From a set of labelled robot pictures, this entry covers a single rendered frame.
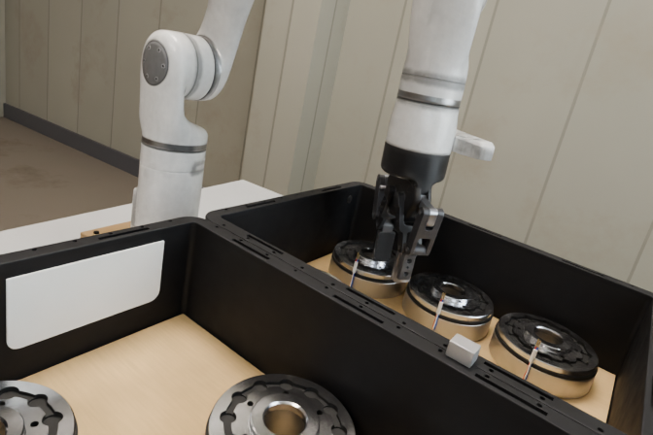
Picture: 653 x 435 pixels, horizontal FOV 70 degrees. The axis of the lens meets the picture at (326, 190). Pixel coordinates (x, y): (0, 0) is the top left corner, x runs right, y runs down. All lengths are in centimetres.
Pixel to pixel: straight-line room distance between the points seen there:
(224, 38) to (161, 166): 20
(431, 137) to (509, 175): 166
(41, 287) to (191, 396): 14
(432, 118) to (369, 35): 187
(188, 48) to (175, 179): 18
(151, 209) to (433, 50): 45
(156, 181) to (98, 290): 30
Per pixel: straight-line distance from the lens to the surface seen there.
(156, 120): 68
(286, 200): 55
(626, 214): 216
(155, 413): 40
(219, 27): 70
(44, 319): 42
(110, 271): 43
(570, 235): 218
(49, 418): 37
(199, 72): 67
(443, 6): 50
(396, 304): 59
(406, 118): 51
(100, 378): 43
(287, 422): 38
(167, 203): 71
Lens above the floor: 111
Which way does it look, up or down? 17 degrees down
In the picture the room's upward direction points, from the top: 12 degrees clockwise
